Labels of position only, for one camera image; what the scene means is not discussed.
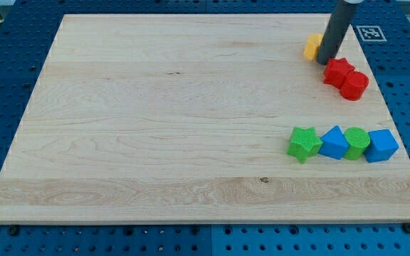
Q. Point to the yellow block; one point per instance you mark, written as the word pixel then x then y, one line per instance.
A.
pixel 312 46

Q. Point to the white fiducial marker tag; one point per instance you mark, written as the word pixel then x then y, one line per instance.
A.
pixel 371 34

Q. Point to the grey cylindrical pointer rod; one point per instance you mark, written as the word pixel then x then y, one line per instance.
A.
pixel 336 29

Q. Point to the blue cube block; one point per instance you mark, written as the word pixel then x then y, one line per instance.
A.
pixel 382 146

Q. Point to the green cylinder block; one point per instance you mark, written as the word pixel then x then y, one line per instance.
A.
pixel 358 140

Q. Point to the red star block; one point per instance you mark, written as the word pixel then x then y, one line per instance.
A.
pixel 336 71

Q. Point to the green star block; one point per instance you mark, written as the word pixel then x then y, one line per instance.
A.
pixel 303 144

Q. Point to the red cylinder block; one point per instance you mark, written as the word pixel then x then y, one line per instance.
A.
pixel 354 86

